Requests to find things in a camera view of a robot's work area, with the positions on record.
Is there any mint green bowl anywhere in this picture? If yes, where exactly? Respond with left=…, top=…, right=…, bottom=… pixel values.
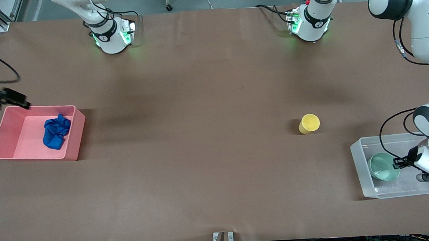
left=367, top=151, right=402, bottom=183

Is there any blue cloth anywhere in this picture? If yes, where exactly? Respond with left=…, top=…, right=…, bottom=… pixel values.
left=41, top=113, right=73, bottom=151

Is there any yellow plastic cup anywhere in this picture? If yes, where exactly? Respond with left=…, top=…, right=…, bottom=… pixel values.
left=298, top=113, right=321, bottom=135

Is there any clear plastic box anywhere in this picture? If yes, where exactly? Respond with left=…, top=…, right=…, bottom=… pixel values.
left=349, top=132, right=429, bottom=200

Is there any pink plastic bin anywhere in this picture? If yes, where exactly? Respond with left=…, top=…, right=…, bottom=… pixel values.
left=0, top=102, right=88, bottom=165

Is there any brown paper table cover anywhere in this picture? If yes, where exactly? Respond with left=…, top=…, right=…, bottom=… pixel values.
left=0, top=0, right=429, bottom=241

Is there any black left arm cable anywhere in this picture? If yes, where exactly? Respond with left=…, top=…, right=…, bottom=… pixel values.
left=373, top=17, right=429, bottom=164

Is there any black right base cable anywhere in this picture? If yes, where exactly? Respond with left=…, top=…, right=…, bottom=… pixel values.
left=83, top=0, right=139, bottom=32

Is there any black base cable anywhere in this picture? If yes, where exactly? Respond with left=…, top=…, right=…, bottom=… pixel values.
left=83, top=0, right=139, bottom=32
left=255, top=3, right=291, bottom=25

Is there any black left base cable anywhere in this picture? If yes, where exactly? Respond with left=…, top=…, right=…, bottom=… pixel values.
left=255, top=3, right=291, bottom=25

